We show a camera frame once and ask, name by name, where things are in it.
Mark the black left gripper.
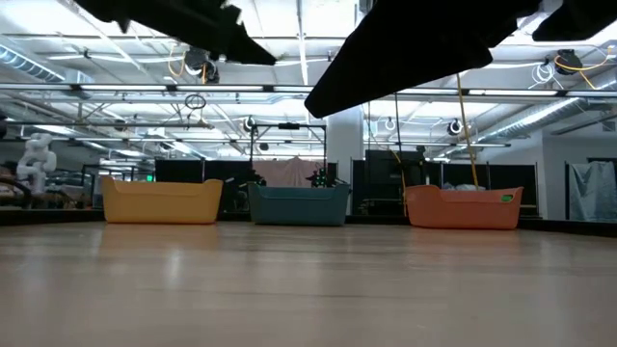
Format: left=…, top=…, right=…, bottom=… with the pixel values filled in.
left=71, top=0, right=279, bottom=67

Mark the black curved tube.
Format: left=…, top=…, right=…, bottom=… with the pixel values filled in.
left=0, top=173, right=43, bottom=209

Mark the black metal stand frame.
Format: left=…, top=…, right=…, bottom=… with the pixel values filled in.
left=249, top=122, right=328, bottom=187

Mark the grey tarp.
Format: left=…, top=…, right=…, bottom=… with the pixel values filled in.
left=568, top=161, right=617, bottom=223

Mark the teal plastic bin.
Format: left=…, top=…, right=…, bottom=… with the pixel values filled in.
left=247, top=181, right=352, bottom=227

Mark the beige cloth backdrop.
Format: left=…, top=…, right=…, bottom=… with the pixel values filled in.
left=252, top=154, right=328, bottom=188

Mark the black partition screen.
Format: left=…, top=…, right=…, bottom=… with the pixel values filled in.
left=153, top=158, right=252, bottom=216
left=351, top=161, right=540, bottom=218

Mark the white robot figure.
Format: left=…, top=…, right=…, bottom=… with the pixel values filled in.
left=15, top=133, right=58, bottom=194

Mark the white building column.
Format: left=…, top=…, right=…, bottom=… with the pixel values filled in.
left=326, top=105, right=365, bottom=216

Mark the yellow power cable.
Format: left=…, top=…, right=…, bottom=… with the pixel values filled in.
left=455, top=71, right=481, bottom=189

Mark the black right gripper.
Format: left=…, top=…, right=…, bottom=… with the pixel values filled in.
left=531, top=0, right=617, bottom=43

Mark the orange plastic bin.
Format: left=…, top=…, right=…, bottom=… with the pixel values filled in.
left=403, top=184, right=524, bottom=230

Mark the yellow plastic bin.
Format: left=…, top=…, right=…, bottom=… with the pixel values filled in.
left=100, top=176, right=225, bottom=226

